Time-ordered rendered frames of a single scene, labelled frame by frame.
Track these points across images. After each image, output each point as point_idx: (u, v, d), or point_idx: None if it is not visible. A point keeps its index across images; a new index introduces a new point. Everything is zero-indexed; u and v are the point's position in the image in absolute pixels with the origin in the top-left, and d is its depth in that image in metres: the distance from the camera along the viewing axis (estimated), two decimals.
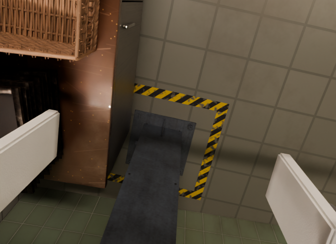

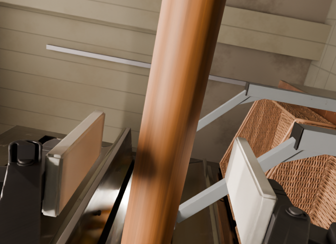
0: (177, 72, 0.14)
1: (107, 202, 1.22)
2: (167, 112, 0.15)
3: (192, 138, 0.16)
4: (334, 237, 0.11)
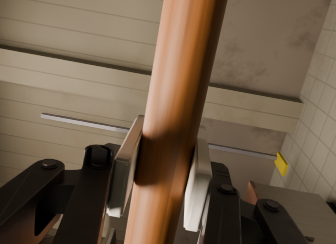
0: (177, 82, 0.14)
1: None
2: (167, 121, 0.15)
3: (192, 146, 0.16)
4: (261, 214, 0.12)
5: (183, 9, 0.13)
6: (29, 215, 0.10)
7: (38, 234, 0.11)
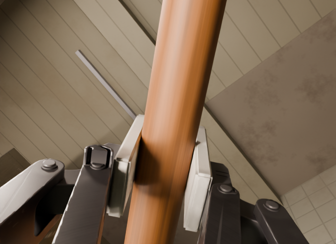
0: (177, 83, 0.14)
1: None
2: (167, 122, 0.15)
3: (192, 147, 0.16)
4: (261, 214, 0.12)
5: (182, 10, 0.13)
6: (29, 215, 0.10)
7: (38, 234, 0.11)
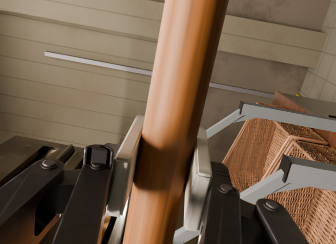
0: (178, 82, 0.14)
1: (104, 216, 1.24)
2: (168, 121, 0.15)
3: (192, 146, 0.16)
4: (261, 214, 0.12)
5: (184, 9, 0.13)
6: (29, 215, 0.10)
7: (38, 234, 0.11)
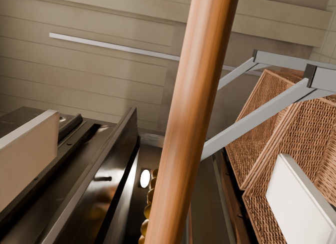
0: (192, 102, 0.20)
1: (116, 172, 1.25)
2: (185, 129, 0.21)
3: (202, 146, 0.22)
4: None
5: (197, 53, 0.20)
6: None
7: None
